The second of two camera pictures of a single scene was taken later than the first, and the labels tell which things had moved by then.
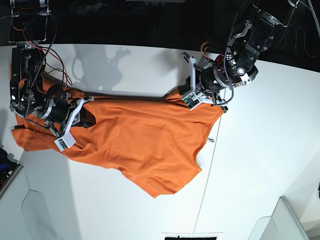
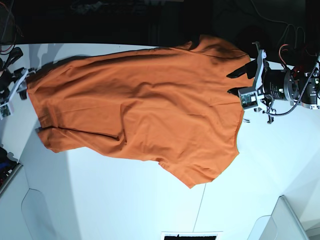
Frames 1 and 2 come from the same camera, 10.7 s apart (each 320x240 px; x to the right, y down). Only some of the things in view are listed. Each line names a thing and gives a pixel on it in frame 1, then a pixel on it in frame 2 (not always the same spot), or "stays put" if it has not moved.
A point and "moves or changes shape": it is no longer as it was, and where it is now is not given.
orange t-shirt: (160, 141) moves or changes shape
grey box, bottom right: (283, 224) stays put
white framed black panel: (193, 236) stays put
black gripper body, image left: (60, 110) -> (21, 74)
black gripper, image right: (210, 82) -> (278, 84)
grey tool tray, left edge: (9, 169) stays put
